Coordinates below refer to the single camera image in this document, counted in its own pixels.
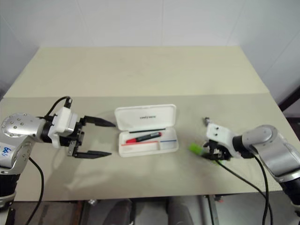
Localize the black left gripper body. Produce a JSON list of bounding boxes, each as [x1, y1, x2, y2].
[[60, 116, 87, 158]]

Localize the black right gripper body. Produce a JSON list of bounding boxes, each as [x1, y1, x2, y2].
[[211, 140, 232, 162]]

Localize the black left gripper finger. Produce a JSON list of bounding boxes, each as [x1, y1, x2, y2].
[[81, 115, 117, 128], [72, 150, 113, 160]]

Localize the green marker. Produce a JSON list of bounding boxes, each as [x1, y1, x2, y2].
[[189, 143, 221, 166]]

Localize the white plastic pencil case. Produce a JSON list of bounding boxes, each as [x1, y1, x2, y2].
[[114, 104, 180, 158]]

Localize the red marker black cap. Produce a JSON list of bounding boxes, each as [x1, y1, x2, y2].
[[126, 132, 163, 144]]

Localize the thin black pen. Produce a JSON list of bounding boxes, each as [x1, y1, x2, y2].
[[129, 127, 167, 134]]

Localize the grey metal table leg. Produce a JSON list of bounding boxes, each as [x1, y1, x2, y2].
[[206, 194, 218, 225]]

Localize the white label blue handwriting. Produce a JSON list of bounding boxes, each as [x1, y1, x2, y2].
[[0, 142, 15, 165]]

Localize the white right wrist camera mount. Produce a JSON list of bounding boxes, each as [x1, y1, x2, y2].
[[202, 116, 242, 160]]

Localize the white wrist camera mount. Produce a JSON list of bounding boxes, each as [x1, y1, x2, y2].
[[202, 116, 242, 160], [48, 106, 78, 149]]

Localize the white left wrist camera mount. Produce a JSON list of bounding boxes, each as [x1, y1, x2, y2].
[[48, 106, 78, 149]]

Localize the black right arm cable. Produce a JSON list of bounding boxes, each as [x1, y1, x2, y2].
[[250, 151, 270, 225], [217, 161, 275, 225]]

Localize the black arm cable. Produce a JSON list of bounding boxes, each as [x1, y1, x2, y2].
[[250, 151, 270, 225], [24, 95, 73, 225], [217, 161, 275, 225]]

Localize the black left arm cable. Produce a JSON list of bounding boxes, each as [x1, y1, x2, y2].
[[24, 95, 73, 225]]

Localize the dark furniture frame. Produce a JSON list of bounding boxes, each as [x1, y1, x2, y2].
[[277, 83, 300, 125]]

